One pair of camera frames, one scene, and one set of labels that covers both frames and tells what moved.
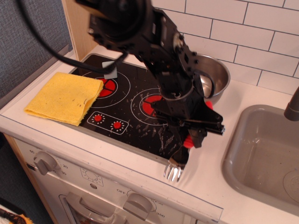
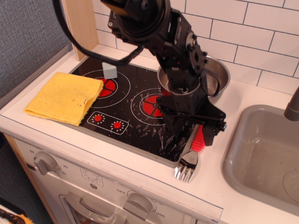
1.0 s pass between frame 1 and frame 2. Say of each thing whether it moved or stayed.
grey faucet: stayed
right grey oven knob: stayed
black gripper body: stayed
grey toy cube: stayed
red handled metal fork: moved
